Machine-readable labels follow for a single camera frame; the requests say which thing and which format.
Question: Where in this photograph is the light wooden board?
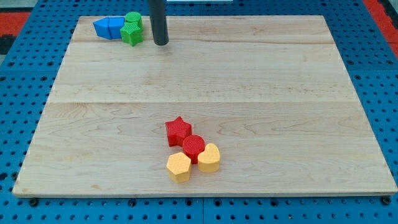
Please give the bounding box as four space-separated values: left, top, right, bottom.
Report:
12 16 397 198

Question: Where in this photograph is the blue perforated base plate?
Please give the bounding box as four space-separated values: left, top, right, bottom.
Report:
1 1 397 223

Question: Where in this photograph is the yellow hexagon block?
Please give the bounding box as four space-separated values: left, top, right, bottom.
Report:
166 152 192 184

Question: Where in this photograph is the red cylinder block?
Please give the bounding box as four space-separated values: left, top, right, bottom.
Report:
182 134 205 164

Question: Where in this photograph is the red star block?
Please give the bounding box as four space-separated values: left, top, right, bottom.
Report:
165 116 192 147

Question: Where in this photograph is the blue cube block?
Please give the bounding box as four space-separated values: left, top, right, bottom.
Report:
108 17 125 39

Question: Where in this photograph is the blue triangle block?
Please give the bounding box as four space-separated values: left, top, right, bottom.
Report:
93 17 112 40

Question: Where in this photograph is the yellow heart block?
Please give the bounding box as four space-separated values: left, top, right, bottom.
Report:
198 143 221 173

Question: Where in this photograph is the green cylinder block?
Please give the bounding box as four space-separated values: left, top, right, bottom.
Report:
124 11 144 30

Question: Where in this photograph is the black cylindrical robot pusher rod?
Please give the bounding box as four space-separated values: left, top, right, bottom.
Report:
148 0 169 45

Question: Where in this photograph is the green star block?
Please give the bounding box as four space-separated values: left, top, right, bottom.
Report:
120 22 144 47

